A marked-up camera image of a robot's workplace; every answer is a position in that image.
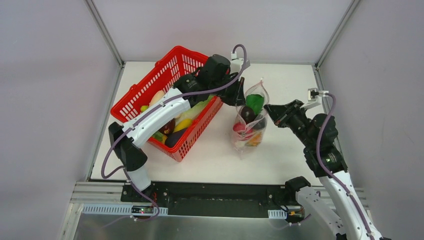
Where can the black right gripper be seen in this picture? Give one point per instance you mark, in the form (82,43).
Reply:
(282,114)

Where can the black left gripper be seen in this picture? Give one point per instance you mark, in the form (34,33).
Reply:
(234,91)

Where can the green leafy bok choy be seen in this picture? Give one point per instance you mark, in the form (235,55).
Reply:
(255,102)

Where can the dark purple round fruit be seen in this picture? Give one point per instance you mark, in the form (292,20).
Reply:
(247,114)

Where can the clear zip top bag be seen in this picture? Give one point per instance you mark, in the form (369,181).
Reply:
(258,125)

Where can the toy pineapple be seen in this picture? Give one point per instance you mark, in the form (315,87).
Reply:
(255,140)

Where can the yellow mango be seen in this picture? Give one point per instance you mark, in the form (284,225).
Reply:
(184,124)

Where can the red plastic shopping basket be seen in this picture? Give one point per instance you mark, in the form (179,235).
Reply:
(177,62)

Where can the green pear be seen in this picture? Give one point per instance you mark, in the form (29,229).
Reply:
(143,108)

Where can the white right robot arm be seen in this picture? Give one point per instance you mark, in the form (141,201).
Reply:
(349,220)

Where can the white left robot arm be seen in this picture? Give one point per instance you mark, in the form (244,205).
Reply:
(217,77)

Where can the white chinese cabbage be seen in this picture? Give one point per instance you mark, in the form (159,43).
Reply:
(193,112)

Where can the dark red round fruit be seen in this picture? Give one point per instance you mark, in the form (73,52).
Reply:
(168,128)

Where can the purple eggplant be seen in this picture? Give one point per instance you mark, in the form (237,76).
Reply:
(174,138)

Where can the large white radish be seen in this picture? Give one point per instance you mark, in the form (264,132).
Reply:
(156,97)

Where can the green parsley sprig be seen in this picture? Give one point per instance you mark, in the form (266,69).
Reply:
(160,137)

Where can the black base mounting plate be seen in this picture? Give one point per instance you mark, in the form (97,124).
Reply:
(231,209)

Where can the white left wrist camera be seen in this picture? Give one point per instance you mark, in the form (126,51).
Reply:
(238,63)

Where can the aluminium frame rail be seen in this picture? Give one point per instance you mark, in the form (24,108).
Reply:
(167,194)

